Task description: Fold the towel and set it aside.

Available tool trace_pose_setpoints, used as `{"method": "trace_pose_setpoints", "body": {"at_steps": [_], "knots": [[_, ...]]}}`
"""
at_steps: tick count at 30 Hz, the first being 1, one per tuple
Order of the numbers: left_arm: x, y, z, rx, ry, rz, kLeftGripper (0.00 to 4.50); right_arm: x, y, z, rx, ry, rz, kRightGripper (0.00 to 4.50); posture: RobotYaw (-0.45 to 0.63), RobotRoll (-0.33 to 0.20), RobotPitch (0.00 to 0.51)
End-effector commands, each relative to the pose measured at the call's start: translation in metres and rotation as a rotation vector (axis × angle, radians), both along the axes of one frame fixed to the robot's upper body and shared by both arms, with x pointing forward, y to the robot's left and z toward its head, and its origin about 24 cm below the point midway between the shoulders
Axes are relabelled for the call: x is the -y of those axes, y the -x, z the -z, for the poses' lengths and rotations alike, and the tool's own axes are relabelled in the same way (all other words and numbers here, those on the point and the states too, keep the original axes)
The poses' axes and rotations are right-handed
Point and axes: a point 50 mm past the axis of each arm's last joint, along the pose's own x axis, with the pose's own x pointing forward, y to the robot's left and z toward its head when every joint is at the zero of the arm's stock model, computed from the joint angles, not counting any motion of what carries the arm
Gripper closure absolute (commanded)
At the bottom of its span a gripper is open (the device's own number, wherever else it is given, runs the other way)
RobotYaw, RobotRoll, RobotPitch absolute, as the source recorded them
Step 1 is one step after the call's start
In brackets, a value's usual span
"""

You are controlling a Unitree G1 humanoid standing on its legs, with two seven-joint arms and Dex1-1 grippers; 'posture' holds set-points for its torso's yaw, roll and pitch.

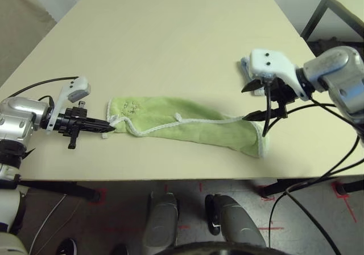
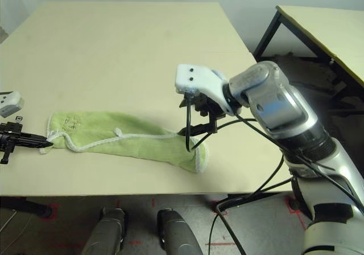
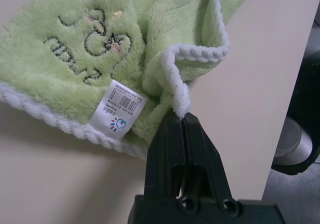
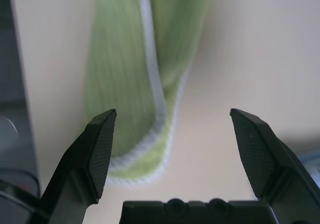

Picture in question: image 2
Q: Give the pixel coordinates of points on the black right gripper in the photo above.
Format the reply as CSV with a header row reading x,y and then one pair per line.
x,y
207,105

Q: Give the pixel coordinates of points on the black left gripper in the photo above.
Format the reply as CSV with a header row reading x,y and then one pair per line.
x,y
8,139

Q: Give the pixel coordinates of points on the green towel with white trim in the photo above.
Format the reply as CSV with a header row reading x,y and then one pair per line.
x,y
128,135

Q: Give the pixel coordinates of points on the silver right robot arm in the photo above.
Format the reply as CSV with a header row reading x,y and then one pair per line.
x,y
278,104

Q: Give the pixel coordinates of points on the black table leg bar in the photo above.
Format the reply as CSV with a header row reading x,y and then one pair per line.
x,y
28,205
264,195

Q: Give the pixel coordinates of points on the grey left robot leg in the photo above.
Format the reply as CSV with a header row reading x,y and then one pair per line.
x,y
105,232

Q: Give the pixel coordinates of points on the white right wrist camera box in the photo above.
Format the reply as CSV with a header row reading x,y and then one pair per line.
x,y
196,77

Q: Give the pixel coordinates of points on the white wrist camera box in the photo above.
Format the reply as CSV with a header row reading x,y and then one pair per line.
x,y
196,77
10,102

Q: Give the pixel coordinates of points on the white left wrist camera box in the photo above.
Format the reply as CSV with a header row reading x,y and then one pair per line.
x,y
10,102

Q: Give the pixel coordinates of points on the side table with black frame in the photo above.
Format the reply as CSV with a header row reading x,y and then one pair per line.
x,y
327,30

